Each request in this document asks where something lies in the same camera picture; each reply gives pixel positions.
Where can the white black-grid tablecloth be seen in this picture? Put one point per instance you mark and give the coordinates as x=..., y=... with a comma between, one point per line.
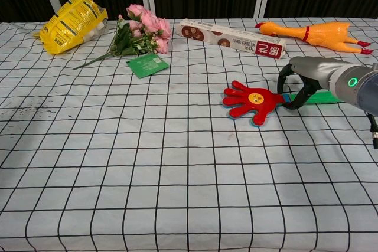
x=147, y=160

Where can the yellow snack bag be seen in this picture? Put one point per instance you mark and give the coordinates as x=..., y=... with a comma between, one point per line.
x=65, y=27

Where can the orange rubber chicken toy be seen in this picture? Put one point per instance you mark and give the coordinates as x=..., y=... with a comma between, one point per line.
x=325, y=35

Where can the long white baking paper box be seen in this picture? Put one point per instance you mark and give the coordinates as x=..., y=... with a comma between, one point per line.
x=224, y=38

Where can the pink flower bouquet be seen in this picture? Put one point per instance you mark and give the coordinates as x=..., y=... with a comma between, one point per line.
x=147, y=22

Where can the green flat packet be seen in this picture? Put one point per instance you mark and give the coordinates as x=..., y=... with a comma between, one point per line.
x=146, y=66

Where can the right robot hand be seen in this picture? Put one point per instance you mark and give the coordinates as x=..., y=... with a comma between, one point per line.
x=316, y=69

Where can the red hand clapper toy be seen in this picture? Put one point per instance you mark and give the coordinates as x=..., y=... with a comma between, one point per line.
x=251, y=101

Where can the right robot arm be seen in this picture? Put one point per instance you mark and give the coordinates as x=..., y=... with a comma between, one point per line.
x=366, y=92

